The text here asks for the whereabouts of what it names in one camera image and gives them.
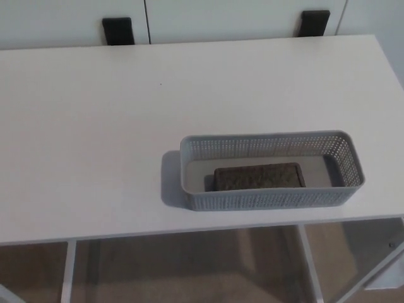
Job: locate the white desk leg frame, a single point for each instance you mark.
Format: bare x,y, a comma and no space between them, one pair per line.
67,274
311,268

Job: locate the black wall bracket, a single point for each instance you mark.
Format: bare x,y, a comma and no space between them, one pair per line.
118,31
315,23

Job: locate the white desk right leg frame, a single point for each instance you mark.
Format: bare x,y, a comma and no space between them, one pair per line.
311,268

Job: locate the grey perforated plastic basket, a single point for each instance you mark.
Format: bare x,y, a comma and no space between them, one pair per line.
268,202

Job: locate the right black wall bracket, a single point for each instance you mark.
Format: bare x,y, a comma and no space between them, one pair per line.
315,23

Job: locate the white desk left leg frame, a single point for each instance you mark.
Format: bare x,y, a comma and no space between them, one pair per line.
67,274

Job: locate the left black wall bracket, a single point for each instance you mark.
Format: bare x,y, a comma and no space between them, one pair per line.
118,31

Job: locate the white cabinet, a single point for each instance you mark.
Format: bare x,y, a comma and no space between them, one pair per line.
205,19

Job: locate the black whiteboard eraser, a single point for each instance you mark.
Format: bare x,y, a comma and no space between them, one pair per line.
259,176

